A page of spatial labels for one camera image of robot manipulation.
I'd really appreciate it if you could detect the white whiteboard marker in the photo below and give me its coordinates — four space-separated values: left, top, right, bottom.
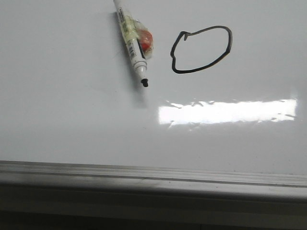
113 0 149 87

